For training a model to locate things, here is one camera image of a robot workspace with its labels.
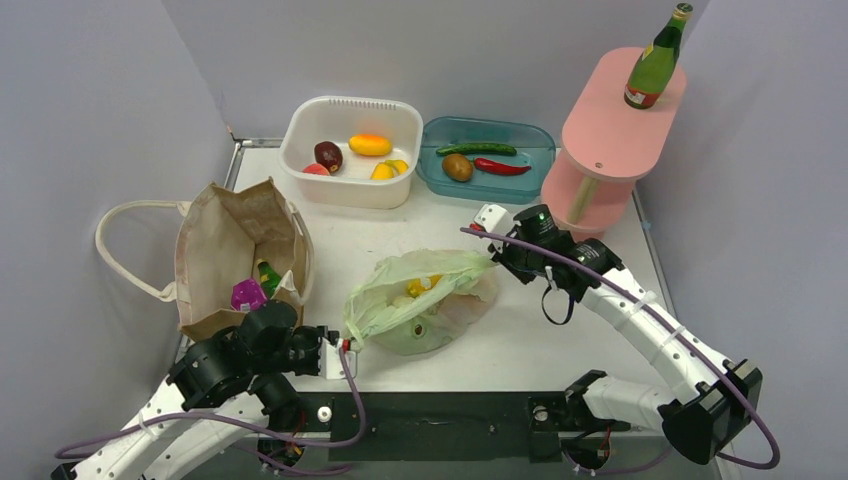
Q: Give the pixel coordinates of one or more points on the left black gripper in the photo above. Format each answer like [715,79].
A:
[321,331]

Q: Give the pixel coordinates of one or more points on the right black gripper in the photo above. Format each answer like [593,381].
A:
[504,257]

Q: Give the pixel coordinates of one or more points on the green plastic grocery bag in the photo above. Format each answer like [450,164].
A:
[380,311]

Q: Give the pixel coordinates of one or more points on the pink three-tier shelf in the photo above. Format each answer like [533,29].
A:
[606,147]

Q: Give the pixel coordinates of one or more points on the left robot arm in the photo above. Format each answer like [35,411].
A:
[222,389]

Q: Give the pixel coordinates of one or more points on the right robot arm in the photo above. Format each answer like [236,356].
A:
[705,400]

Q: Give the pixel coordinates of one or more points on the purple snack packet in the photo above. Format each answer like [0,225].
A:
[247,296]

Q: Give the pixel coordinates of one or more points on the small green bottle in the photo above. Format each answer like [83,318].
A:
[269,278]

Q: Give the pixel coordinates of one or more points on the red chili pepper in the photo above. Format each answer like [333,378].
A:
[496,168]

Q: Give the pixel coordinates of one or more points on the yellow banana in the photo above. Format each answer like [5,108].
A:
[418,286]

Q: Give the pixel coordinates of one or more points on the green cucumber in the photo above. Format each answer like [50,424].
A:
[477,148]

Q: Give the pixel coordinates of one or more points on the brown potato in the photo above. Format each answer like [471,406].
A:
[458,167]

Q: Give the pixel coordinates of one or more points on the teal plastic tray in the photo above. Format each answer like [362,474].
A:
[535,148]

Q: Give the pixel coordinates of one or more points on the brown paper tote bag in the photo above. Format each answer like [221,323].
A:
[222,236]

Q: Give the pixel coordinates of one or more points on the pink peach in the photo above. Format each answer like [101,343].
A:
[316,169]

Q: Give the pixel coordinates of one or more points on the yellow orange mango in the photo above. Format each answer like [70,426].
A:
[370,145]

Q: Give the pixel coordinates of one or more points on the dark red fruit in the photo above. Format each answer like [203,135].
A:
[329,155]

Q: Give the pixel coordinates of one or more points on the green glass bottle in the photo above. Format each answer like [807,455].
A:
[655,66]

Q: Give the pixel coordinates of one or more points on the white plastic basin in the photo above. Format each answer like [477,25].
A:
[336,119]

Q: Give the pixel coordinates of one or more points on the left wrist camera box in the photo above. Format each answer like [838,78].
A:
[337,360]

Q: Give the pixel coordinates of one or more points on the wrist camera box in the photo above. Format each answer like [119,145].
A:
[337,360]
[492,218]

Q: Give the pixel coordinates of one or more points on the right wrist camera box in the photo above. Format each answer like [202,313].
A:
[492,218]

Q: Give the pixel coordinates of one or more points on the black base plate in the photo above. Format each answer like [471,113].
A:
[477,426]

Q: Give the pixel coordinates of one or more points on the aluminium table rail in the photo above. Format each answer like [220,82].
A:
[240,146]

